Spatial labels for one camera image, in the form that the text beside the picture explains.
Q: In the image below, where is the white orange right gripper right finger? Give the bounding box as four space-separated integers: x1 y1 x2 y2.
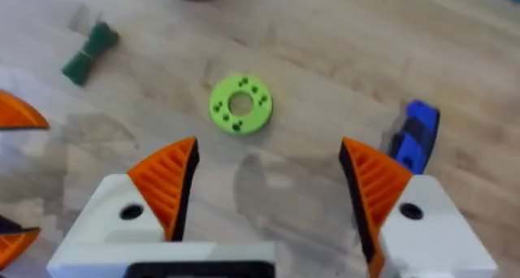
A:
338 136 500 278

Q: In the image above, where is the finger of the white orange left gripper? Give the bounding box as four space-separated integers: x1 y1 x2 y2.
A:
0 88 51 132

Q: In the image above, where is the white orange right gripper left finger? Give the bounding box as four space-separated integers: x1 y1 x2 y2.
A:
60 136 201 247

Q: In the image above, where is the green toy vegetable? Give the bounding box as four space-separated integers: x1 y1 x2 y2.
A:
61 21 121 88

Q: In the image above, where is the blue electric screwdriver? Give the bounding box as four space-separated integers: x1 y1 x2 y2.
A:
387 99 441 176

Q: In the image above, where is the green disc with holes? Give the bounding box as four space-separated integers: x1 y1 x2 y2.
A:
208 74 275 137

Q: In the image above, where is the orange ribbed wedge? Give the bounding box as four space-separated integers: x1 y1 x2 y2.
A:
0 214 42 271

